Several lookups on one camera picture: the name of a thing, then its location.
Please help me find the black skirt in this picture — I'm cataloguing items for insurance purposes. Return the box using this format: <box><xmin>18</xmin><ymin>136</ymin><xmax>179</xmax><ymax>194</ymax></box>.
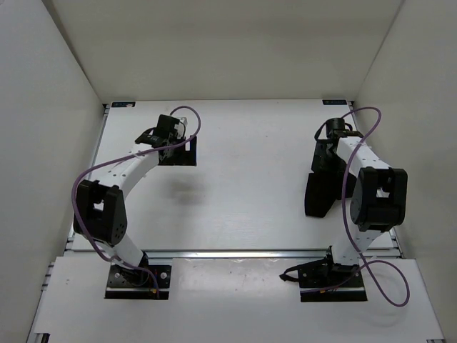
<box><xmin>304</xmin><ymin>171</ymin><xmax>343</xmax><ymax>218</ymax></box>

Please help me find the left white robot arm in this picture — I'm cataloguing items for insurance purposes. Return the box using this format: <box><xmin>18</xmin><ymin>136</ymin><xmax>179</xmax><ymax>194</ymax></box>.
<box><xmin>71</xmin><ymin>112</ymin><xmax>197</xmax><ymax>284</ymax></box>

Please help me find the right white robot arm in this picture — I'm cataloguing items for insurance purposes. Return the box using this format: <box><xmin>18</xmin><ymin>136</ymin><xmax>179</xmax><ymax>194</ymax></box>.
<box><xmin>304</xmin><ymin>118</ymin><xmax>408</xmax><ymax>287</ymax></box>

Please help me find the right blue label sticker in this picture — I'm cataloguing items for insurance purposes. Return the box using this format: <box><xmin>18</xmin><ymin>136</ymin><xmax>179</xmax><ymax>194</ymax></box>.
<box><xmin>322</xmin><ymin>99</ymin><xmax>347</xmax><ymax>106</ymax></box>

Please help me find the blue label sticker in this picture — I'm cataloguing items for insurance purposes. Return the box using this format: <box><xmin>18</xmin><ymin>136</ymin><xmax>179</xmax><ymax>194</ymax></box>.
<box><xmin>322</xmin><ymin>99</ymin><xmax>347</xmax><ymax>106</ymax></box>
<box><xmin>111</xmin><ymin>101</ymin><xmax>136</xmax><ymax>108</ymax></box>

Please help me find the left blue label sticker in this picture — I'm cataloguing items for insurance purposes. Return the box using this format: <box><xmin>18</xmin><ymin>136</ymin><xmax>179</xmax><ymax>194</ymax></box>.
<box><xmin>111</xmin><ymin>101</ymin><xmax>136</xmax><ymax>108</ymax></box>

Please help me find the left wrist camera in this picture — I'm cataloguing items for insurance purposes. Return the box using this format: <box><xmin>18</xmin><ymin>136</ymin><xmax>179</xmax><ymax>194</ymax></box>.
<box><xmin>175</xmin><ymin>117</ymin><xmax>188</xmax><ymax>136</ymax></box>

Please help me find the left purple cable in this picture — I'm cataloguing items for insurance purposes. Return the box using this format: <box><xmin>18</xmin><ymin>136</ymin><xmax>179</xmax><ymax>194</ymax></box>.
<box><xmin>72</xmin><ymin>105</ymin><xmax>202</xmax><ymax>265</ymax></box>

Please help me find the aluminium rail front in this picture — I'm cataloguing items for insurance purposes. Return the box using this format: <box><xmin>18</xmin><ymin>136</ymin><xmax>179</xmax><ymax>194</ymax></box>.
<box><xmin>146</xmin><ymin>249</ymin><xmax>326</xmax><ymax>259</ymax></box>

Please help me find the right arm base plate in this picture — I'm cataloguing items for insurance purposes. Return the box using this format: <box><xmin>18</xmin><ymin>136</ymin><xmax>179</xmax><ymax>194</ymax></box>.
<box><xmin>279</xmin><ymin>254</ymin><xmax>368</xmax><ymax>303</ymax></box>

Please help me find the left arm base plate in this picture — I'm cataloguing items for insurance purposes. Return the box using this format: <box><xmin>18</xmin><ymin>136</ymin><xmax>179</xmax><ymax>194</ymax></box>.
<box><xmin>104</xmin><ymin>264</ymin><xmax>172</xmax><ymax>300</ymax></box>

